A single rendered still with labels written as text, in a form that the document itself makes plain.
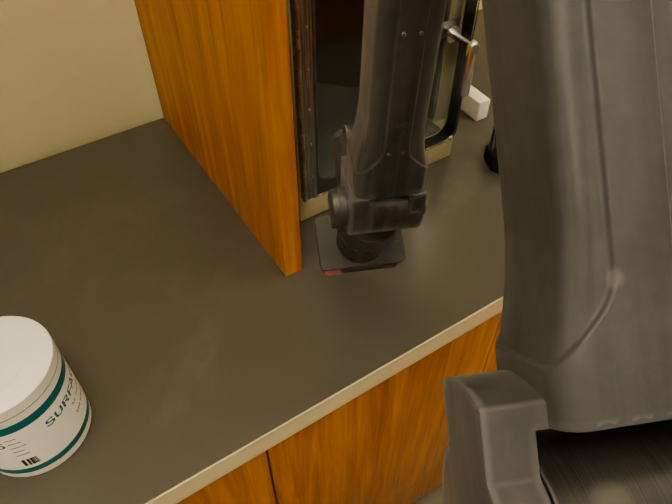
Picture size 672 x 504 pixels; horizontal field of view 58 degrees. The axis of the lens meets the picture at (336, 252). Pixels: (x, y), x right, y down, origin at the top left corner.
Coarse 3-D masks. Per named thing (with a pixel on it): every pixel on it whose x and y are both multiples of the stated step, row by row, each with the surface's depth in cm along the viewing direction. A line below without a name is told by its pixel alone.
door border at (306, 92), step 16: (304, 0) 73; (304, 16) 74; (304, 32) 75; (304, 48) 77; (304, 64) 79; (304, 80) 80; (304, 96) 82; (304, 112) 84; (304, 128) 86; (304, 160) 89
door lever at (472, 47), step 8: (448, 32) 89; (456, 32) 89; (448, 40) 90; (456, 40) 89; (464, 40) 88; (472, 40) 87; (464, 48) 88; (472, 48) 87; (464, 56) 89; (472, 56) 88; (464, 64) 89; (472, 64) 89; (464, 72) 90; (472, 72) 90; (464, 80) 91; (464, 88) 92; (464, 96) 93
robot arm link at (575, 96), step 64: (512, 0) 19; (576, 0) 18; (640, 0) 18; (512, 64) 20; (576, 64) 18; (640, 64) 18; (512, 128) 21; (576, 128) 18; (640, 128) 18; (512, 192) 21; (576, 192) 18; (640, 192) 18; (512, 256) 22; (576, 256) 18; (640, 256) 18; (512, 320) 21; (576, 320) 18; (640, 320) 18; (448, 384) 22; (512, 384) 20; (576, 384) 18; (640, 384) 18; (448, 448) 23; (512, 448) 19
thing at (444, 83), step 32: (320, 0) 74; (352, 0) 76; (448, 0) 85; (320, 32) 77; (352, 32) 80; (320, 64) 80; (352, 64) 83; (448, 64) 94; (320, 96) 84; (352, 96) 87; (448, 96) 99; (320, 128) 88; (448, 128) 104; (320, 160) 92; (320, 192) 97
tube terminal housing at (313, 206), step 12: (288, 0) 73; (288, 12) 74; (288, 24) 75; (288, 36) 76; (444, 144) 109; (432, 156) 109; (444, 156) 111; (300, 192) 96; (300, 204) 98; (312, 204) 99; (324, 204) 101; (300, 216) 100
